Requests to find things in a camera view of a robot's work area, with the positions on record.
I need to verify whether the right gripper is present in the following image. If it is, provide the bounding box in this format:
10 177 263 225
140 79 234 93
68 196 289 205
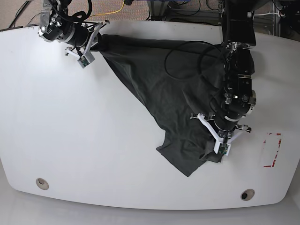
64 20 110 61

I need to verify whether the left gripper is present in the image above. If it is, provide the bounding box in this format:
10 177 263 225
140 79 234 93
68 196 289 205
190 112 252 144

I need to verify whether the dark grey t-shirt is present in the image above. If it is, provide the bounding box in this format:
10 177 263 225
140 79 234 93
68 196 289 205
95 34 225 176

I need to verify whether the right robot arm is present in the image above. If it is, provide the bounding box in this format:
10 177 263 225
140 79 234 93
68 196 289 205
38 0 110 68

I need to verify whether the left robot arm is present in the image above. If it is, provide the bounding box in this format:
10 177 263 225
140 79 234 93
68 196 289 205
186 0 256 155

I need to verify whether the red tape rectangle marking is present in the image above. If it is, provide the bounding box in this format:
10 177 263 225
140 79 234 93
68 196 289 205
261 133 282 168

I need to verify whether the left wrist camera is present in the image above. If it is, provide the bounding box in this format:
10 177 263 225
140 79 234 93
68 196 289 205
213 140 231 156

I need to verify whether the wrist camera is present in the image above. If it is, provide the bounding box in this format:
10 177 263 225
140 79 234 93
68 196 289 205
77 52 95 68
213 140 231 156

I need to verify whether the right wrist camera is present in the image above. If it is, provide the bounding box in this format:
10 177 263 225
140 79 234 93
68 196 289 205
77 52 95 68

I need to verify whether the yellow cable on floor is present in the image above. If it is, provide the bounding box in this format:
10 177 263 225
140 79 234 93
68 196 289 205
89 0 125 18

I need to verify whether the right table cable grommet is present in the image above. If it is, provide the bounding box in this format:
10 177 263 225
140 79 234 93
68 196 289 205
240 189 255 201

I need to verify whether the table cable grommet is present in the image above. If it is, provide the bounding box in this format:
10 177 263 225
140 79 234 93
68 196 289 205
240 189 255 201
36 178 49 190

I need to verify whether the black cable on floor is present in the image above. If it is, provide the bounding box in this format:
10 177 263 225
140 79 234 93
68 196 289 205
8 0 43 28

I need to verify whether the aluminium frame stand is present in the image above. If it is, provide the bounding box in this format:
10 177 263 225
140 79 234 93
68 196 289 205
146 0 281 37

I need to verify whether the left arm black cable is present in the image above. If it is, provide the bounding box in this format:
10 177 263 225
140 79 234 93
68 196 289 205
164 40 229 82

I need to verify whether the left table cable grommet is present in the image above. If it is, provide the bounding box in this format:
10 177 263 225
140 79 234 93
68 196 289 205
36 178 49 190

